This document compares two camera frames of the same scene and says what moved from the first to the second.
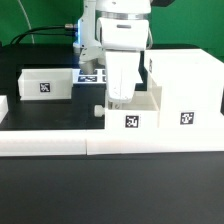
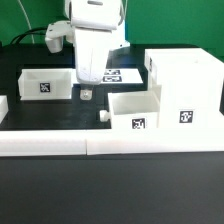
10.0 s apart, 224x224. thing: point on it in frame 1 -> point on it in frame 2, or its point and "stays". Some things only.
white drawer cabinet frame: (191, 85) stays
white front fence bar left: (19, 143) stays
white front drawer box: (143, 113) stays
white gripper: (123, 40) -> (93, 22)
